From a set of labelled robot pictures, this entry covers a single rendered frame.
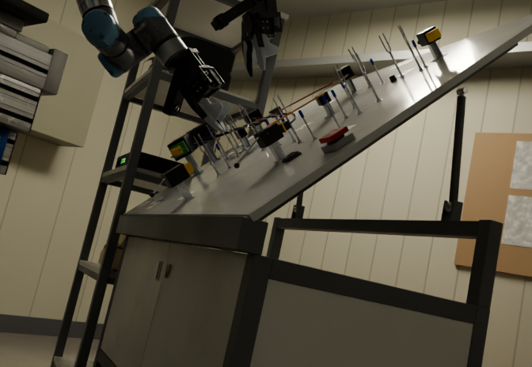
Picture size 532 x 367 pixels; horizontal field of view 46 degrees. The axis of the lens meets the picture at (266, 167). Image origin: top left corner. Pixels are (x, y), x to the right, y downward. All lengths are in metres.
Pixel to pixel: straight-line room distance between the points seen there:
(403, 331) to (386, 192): 3.04
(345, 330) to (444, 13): 3.62
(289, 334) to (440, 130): 3.23
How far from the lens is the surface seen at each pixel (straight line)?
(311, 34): 5.27
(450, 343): 1.48
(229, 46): 3.18
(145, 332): 1.81
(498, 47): 1.61
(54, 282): 4.99
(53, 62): 1.35
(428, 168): 4.30
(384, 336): 1.37
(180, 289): 1.59
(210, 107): 1.51
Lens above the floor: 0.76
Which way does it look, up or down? 10 degrees up
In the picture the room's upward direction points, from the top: 12 degrees clockwise
